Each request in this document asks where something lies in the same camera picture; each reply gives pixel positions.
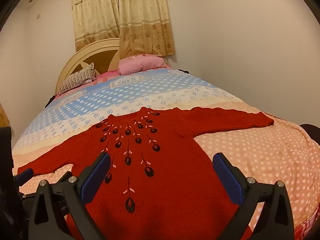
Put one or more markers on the red checked cloth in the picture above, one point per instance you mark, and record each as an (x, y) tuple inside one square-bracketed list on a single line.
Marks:
[(308, 226)]

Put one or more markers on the pink bedsheet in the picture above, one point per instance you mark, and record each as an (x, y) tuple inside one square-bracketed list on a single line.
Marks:
[(106, 75)]

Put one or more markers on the wooden furniture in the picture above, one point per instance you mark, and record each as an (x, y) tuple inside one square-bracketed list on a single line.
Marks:
[(3, 116)]

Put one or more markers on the striped pillow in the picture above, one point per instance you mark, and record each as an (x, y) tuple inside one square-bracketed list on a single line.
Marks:
[(75, 80)]

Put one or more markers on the cream wooden headboard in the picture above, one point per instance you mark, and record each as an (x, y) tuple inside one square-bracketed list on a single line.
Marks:
[(100, 55)]

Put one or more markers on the beige patterned curtain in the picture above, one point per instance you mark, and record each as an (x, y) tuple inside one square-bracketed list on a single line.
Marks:
[(95, 12), (146, 17)]

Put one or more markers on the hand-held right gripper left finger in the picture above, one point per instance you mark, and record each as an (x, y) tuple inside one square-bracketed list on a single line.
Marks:
[(96, 173)]

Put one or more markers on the polka dot blanket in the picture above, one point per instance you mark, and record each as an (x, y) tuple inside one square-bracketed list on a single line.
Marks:
[(250, 150)]

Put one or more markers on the red knitted sweater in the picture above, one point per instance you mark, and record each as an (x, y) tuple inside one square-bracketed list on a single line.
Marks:
[(175, 180)]

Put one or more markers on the dark round object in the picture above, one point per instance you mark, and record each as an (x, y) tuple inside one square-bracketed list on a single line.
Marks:
[(311, 132)]

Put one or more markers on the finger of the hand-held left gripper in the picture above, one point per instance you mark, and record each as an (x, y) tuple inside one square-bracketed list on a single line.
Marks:
[(25, 176)]

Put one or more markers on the pink pillow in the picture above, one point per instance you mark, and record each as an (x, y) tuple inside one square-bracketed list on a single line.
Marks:
[(140, 63)]

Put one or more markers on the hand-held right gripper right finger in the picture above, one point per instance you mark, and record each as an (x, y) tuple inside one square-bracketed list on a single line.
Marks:
[(228, 177)]

